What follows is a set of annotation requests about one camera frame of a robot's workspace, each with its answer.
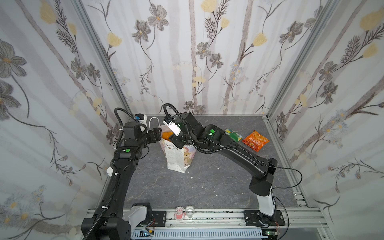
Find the yellow snack packet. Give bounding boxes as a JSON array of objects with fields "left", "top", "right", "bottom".
[{"left": 162, "top": 132, "right": 174, "bottom": 142}]

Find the white plastic bottle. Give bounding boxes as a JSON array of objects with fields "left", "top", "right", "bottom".
[{"left": 106, "top": 167, "right": 114, "bottom": 178}]

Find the pink toy figure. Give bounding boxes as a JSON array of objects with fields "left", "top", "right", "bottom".
[{"left": 174, "top": 206, "right": 186, "bottom": 221}]

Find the small green snack packet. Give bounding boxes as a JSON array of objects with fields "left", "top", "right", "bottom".
[{"left": 225, "top": 129, "right": 243, "bottom": 143}]

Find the orange red snack packet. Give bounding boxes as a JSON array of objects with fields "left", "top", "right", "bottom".
[{"left": 242, "top": 131, "right": 270, "bottom": 152}]

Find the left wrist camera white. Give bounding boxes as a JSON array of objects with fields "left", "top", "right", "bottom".
[{"left": 135, "top": 114, "right": 148, "bottom": 133}]

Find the clear round ornament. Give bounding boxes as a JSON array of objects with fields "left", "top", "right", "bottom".
[{"left": 185, "top": 206, "right": 195, "bottom": 219}]

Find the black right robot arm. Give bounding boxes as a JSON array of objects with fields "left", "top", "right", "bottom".
[{"left": 163, "top": 103, "right": 278, "bottom": 218}]

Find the cartoon animal paper bag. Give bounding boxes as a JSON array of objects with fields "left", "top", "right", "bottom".
[{"left": 148, "top": 117, "right": 197, "bottom": 173}]

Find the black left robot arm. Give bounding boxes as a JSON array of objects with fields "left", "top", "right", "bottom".
[{"left": 81, "top": 108, "right": 161, "bottom": 240}]

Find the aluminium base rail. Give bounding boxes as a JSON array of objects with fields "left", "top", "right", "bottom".
[{"left": 123, "top": 208, "right": 334, "bottom": 240}]

